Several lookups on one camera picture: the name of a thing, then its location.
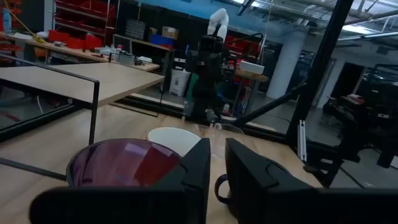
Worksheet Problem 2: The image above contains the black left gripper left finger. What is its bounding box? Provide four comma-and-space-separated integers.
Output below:
29, 138, 211, 224

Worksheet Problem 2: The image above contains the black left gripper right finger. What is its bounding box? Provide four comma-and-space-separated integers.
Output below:
224, 138, 398, 224

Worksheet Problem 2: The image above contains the large black mug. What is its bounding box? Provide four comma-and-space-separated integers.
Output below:
213, 173, 233, 207

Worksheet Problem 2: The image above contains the orange mug white inside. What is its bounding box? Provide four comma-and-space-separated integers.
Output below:
146, 126, 203, 157

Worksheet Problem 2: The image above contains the clear glass cup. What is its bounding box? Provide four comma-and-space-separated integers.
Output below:
211, 122, 246, 160
191, 123, 218, 141

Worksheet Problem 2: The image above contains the purple plastic tumbler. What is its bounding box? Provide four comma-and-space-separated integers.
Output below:
66, 138, 182, 187

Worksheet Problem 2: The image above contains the white trash bin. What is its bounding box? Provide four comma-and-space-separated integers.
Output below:
169, 68, 192, 97

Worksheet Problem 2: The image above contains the white flat box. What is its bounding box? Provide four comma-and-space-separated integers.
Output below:
239, 60, 266, 75

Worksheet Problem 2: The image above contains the round wooden table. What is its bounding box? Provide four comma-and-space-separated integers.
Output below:
234, 68, 270, 83

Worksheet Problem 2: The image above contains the cardboard box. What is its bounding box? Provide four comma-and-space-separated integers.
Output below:
161, 26, 180, 40

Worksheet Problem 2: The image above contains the blue storage bin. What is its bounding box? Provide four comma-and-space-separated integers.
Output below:
149, 34, 175, 47

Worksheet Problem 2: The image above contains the silver aluminium extrusion piece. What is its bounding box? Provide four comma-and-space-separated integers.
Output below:
297, 119, 308, 162

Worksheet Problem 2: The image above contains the red storage bin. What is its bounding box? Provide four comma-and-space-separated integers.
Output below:
85, 34, 104, 50
66, 37, 87, 50
48, 29, 71, 43

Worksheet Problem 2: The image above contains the wooden workbench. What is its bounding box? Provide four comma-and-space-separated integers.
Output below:
24, 39, 161, 72

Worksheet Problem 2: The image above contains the red bin rack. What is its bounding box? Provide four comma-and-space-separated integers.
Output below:
53, 0, 116, 37

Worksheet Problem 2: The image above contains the black metal rig frame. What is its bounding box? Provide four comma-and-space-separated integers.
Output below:
0, 0, 355, 187

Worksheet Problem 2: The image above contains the yellow hanging strap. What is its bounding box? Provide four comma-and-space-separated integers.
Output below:
2, 0, 47, 44

